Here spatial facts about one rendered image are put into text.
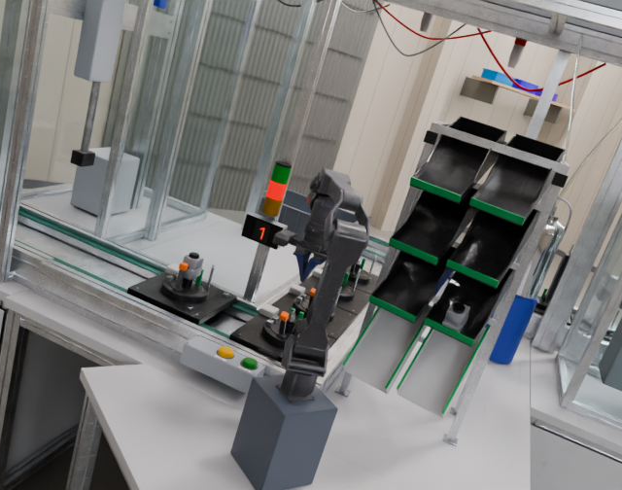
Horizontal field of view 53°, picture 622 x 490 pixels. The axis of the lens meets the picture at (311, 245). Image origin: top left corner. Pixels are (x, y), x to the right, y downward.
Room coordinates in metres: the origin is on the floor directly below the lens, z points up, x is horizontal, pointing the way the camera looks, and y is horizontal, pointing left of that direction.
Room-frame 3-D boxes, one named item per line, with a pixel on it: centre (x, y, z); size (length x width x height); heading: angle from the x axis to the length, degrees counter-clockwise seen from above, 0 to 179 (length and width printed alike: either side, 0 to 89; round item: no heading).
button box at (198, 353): (1.44, 0.13, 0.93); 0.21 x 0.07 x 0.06; 75
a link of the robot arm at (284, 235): (1.42, -0.01, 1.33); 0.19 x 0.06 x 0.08; 75
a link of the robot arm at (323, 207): (1.42, -0.01, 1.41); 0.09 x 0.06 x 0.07; 13
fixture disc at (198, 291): (1.71, 0.32, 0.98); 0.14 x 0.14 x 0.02
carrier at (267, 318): (1.62, -0.01, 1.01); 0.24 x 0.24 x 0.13; 75
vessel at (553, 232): (2.24, -0.79, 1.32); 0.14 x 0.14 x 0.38
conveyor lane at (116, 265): (1.72, 0.27, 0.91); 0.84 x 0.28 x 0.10; 75
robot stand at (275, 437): (1.18, -0.06, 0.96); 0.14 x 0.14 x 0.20; 39
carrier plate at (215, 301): (1.71, 0.32, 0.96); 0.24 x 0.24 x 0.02; 75
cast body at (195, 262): (1.72, 0.32, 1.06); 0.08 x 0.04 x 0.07; 166
